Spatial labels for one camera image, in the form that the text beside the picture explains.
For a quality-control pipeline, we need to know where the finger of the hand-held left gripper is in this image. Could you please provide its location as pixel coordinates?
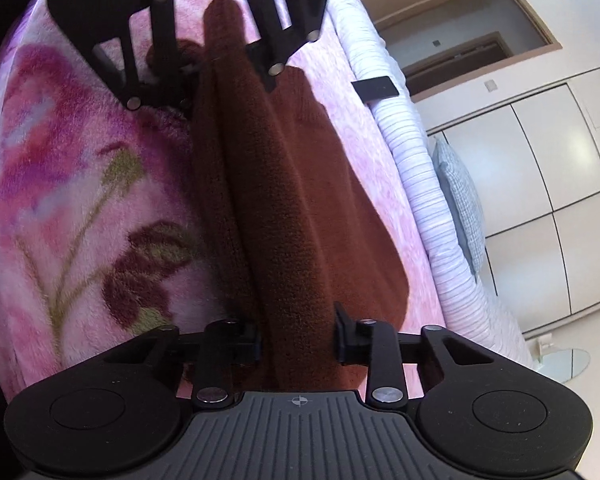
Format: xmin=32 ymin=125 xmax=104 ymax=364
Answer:
xmin=87 ymin=0 xmax=203 ymax=111
xmin=237 ymin=0 xmax=328 ymax=93

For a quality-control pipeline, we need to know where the light checked pillow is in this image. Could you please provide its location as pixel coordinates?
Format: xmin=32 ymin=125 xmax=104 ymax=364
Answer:
xmin=431 ymin=137 xmax=487 ymax=277

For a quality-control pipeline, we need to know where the white striped duvet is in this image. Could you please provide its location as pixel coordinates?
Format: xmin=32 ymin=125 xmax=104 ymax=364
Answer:
xmin=326 ymin=0 xmax=537 ymax=372

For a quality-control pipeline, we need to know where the wooden door frame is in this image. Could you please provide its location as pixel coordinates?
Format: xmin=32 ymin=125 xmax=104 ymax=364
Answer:
xmin=370 ymin=0 xmax=565 ymax=102

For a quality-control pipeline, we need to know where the round glass table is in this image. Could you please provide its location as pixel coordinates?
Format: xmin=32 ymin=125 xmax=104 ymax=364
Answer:
xmin=534 ymin=347 xmax=592 ymax=387

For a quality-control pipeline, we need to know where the maroon knit sweater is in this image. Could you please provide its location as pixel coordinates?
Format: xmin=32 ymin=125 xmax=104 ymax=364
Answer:
xmin=145 ymin=0 xmax=412 ymax=396

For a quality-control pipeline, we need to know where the black rectangular phone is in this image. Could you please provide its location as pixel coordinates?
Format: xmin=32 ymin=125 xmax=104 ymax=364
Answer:
xmin=352 ymin=75 xmax=400 ymax=102

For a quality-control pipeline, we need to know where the pink floral blanket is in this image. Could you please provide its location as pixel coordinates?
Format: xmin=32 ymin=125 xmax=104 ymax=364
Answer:
xmin=0 ymin=0 xmax=448 ymax=401

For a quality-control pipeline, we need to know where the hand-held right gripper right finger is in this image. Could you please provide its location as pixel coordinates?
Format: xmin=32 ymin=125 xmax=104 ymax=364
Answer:
xmin=332 ymin=301 xmax=498 ymax=407

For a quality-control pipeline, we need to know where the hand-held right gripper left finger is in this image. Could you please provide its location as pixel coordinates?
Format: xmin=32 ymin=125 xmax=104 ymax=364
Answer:
xmin=102 ymin=316 xmax=262 ymax=408

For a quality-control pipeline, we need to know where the cream wardrobe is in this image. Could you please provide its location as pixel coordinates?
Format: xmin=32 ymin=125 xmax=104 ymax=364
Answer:
xmin=426 ymin=66 xmax=600 ymax=337

